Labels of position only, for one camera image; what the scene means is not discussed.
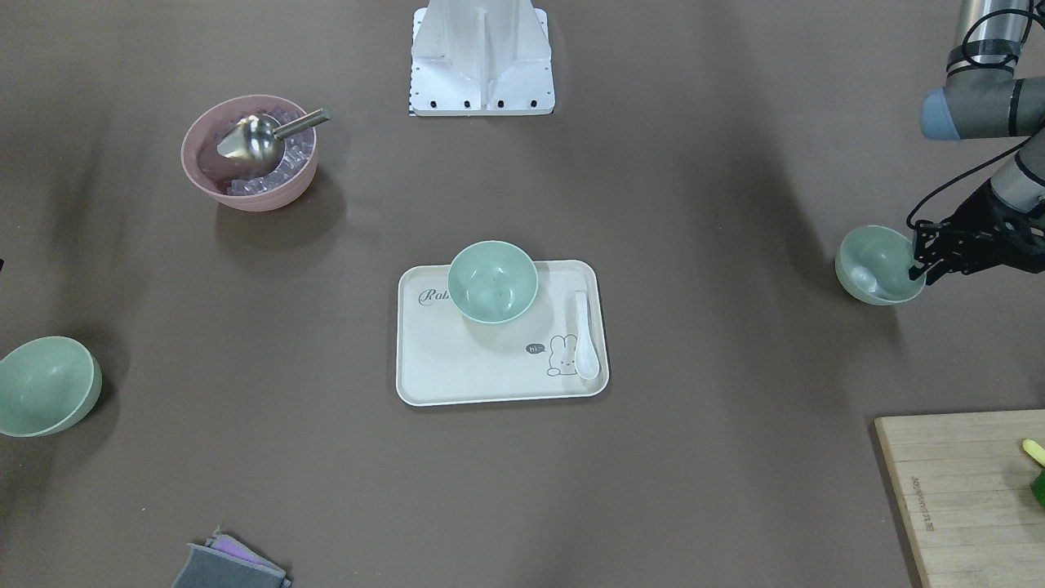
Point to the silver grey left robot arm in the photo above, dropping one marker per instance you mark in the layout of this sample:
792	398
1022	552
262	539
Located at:
983	98

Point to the grey folded cloth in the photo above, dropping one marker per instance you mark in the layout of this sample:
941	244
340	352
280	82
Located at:
225	561

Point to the white ceramic spoon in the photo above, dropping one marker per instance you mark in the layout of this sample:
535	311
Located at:
586	358

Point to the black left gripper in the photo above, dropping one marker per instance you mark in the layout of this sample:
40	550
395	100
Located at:
1006	231

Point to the yellow plastic knife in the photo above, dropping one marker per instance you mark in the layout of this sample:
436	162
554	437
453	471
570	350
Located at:
1034	450

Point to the wooden cutting board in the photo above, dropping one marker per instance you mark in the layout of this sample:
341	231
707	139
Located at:
964	487

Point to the ice cubes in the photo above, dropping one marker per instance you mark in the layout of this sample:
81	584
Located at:
298	151

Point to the green lime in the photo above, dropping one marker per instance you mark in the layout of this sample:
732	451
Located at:
1038	488

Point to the white camera stand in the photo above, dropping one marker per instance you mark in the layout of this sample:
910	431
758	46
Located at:
480	58

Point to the green bowl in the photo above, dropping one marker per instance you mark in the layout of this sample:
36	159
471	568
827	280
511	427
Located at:
872	264
492	282
47	385

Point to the metal scoop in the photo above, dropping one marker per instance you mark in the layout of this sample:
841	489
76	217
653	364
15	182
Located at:
253	146

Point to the green bowl on tray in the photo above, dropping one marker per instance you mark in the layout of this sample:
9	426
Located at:
492	282

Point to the cream rabbit tray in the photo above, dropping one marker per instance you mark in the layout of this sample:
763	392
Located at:
444	358

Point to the pink bowl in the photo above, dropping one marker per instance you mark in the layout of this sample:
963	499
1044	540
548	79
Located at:
197	151

